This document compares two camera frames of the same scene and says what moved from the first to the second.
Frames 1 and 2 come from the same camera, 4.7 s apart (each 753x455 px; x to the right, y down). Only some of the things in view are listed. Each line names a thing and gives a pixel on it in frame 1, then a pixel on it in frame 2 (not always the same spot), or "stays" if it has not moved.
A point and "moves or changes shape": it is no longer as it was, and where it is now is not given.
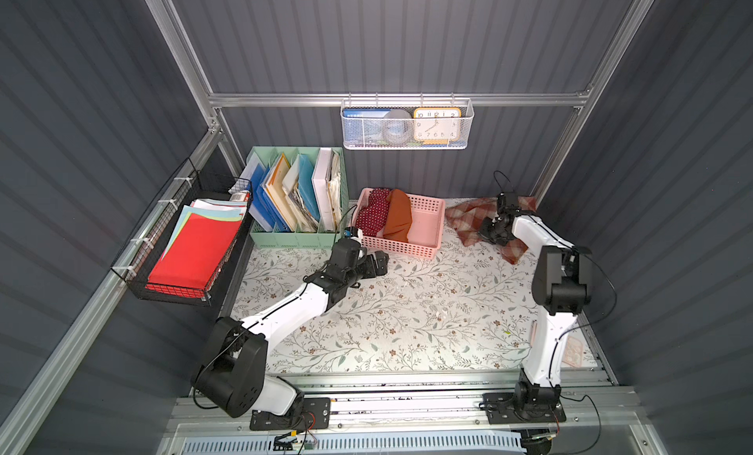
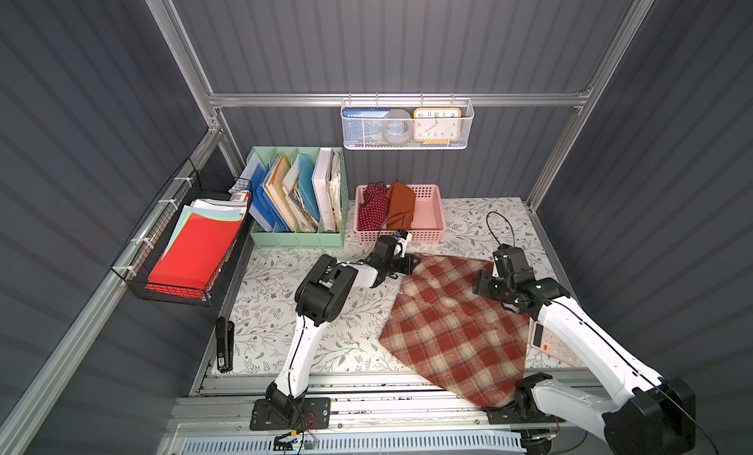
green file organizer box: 296,196 stays
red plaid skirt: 468,217 -> 475,344
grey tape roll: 397,126 stays
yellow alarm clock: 437,125 stays
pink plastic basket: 427,217 moves or changes shape
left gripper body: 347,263 -> 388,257
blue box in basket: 364,126 stays
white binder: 321,179 stays
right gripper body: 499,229 -> 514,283
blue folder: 263,203 stays
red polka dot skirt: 370,218 stays
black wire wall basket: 180,249 stays
